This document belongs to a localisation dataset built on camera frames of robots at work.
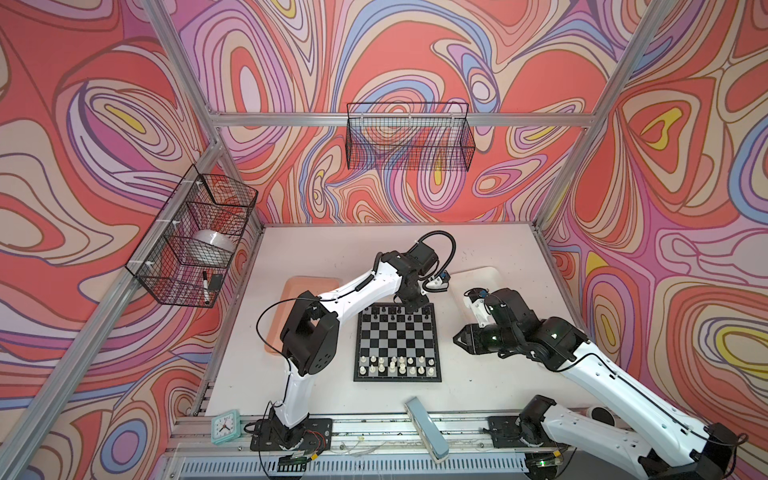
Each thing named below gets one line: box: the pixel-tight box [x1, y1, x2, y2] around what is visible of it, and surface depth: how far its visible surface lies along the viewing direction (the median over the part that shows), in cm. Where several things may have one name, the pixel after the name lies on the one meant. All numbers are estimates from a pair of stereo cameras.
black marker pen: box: [202, 271, 210, 305], surface depth 73 cm
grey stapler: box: [404, 396, 449, 463], surface depth 71 cm
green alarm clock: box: [211, 409, 241, 445], surface depth 74 cm
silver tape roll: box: [192, 229, 237, 252], surface depth 75 cm
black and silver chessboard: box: [353, 303, 443, 383], surface depth 88 cm
